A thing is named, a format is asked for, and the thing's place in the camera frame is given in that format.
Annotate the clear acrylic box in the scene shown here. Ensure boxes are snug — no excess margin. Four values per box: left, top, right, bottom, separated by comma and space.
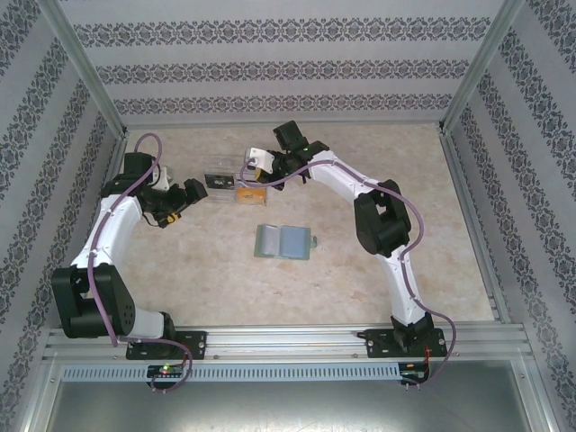
202, 154, 272, 209

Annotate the green card holder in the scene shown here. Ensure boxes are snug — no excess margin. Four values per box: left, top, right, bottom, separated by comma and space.
254, 221, 319, 262

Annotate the small controller board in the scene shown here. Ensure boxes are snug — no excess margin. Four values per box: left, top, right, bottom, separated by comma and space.
147, 364, 186, 378
401, 363, 429, 383

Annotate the grey sheet metal panel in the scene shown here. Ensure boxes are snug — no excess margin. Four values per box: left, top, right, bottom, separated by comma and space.
26, 359, 553, 432

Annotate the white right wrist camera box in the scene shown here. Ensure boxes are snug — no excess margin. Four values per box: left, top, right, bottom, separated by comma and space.
244, 147, 275, 174

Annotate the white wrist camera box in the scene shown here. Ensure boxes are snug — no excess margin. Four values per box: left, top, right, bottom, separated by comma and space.
154, 165, 176, 190
244, 147, 275, 174

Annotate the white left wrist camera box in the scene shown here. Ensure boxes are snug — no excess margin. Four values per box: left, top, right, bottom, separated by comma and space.
154, 165, 176, 190

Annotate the aluminium side rail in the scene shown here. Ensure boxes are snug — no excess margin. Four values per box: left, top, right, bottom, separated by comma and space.
438, 125, 513, 324
101, 130, 131, 184

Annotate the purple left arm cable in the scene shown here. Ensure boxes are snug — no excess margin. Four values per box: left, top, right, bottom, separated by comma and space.
87, 133, 194, 393

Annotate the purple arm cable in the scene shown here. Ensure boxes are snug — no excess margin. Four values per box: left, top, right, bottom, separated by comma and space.
239, 159, 461, 391
87, 133, 194, 393

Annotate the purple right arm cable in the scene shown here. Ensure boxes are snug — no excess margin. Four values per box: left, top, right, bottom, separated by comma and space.
239, 159, 461, 391

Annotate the aluminium frame post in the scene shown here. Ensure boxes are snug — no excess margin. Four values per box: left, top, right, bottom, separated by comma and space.
437, 0, 527, 136
39, 0, 131, 139

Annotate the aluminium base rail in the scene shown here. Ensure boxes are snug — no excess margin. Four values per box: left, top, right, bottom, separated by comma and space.
42, 327, 528, 361

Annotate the white slotted cable duct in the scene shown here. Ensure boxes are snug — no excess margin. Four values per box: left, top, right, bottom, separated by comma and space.
60, 364, 401, 382

